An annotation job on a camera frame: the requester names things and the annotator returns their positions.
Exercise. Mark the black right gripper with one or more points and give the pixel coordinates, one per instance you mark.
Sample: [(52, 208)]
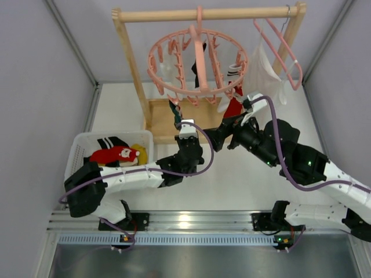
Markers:
[(235, 132)]

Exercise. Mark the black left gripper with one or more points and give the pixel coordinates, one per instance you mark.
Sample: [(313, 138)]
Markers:
[(179, 125)]

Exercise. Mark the red santa sock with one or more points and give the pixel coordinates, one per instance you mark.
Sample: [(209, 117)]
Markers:
[(124, 156), (229, 107)]

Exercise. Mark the dark green christmas sock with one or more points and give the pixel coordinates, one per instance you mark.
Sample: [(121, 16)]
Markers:
[(177, 113)]

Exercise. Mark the pink round clip hanger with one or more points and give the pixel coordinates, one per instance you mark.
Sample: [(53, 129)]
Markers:
[(208, 66)]

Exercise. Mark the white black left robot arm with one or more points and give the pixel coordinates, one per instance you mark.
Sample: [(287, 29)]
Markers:
[(92, 190)]

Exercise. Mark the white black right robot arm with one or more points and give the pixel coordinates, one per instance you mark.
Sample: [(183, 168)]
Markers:
[(311, 170)]

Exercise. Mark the pink clothes hanger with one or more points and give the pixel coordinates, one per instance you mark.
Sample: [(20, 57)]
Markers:
[(295, 14)]

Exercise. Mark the wooden clothes rack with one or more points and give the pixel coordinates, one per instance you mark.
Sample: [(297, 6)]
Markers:
[(236, 23)]

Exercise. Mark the yellow sock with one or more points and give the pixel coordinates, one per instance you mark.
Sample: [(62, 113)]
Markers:
[(142, 158)]

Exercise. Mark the white undershirt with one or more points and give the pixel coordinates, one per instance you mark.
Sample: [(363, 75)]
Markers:
[(261, 78)]

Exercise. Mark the white ankle sock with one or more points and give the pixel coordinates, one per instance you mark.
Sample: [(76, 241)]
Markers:
[(166, 68)]

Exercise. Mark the black white striped sock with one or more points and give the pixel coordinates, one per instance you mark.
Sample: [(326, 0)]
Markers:
[(107, 143)]

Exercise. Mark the white plastic laundry basket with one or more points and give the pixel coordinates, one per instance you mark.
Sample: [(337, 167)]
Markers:
[(78, 150)]

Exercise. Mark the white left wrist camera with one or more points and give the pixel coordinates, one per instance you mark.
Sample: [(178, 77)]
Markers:
[(186, 130)]

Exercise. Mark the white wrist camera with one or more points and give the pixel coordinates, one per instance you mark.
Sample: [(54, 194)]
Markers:
[(252, 104), (186, 130)]

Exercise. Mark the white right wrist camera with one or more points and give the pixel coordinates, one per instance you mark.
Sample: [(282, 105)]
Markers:
[(252, 104)]

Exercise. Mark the aluminium mounting rail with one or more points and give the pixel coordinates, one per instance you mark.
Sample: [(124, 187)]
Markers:
[(172, 228)]

